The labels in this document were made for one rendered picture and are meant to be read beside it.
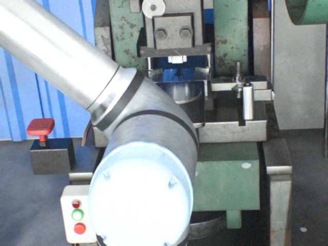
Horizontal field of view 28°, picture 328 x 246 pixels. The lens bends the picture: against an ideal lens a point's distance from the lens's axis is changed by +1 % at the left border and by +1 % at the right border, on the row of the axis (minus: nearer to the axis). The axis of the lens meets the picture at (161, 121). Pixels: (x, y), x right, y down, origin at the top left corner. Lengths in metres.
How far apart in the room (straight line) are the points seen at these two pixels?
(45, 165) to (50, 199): 1.13
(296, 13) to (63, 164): 0.70
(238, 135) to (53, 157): 0.47
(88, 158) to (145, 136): 0.90
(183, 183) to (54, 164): 0.91
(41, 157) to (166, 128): 0.85
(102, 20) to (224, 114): 0.55
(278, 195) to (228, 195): 0.13
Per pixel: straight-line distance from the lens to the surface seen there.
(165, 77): 1.72
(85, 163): 1.63
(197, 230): 1.79
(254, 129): 1.64
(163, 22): 1.57
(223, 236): 1.89
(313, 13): 1.44
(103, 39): 1.99
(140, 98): 0.83
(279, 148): 1.64
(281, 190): 1.56
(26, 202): 2.74
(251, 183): 1.62
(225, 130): 1.64
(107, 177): 0.72
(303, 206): 2.57
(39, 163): 1.61
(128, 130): 0.77
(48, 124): 1.58
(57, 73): 0.84
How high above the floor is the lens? 1.44
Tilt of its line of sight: 26 degrees down
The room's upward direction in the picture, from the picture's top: 5 degrees counter-clockwise
